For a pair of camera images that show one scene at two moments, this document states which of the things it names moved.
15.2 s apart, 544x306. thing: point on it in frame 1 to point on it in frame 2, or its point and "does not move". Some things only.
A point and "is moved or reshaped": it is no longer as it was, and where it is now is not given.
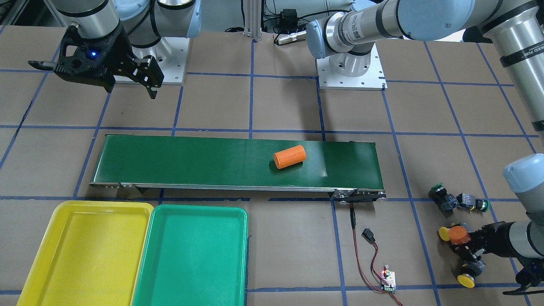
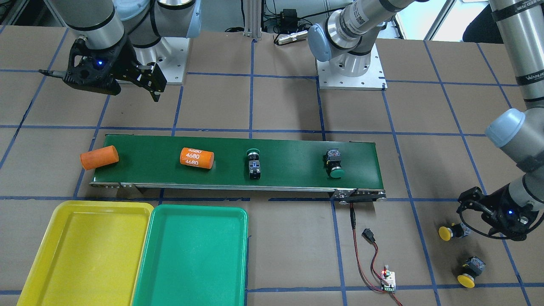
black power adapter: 288,19 does not move
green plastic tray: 194,256 does not move
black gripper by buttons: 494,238 to 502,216
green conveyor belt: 351,168 does not move
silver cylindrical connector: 292,37 does not move
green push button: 483,205 is moved or reshaped
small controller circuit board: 389,276 does not move
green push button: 439,193 to 254,163
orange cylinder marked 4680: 459,235 to 194,157
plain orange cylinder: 289,156 to 97,158
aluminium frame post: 253,18 does not move
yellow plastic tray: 91,254 does not move
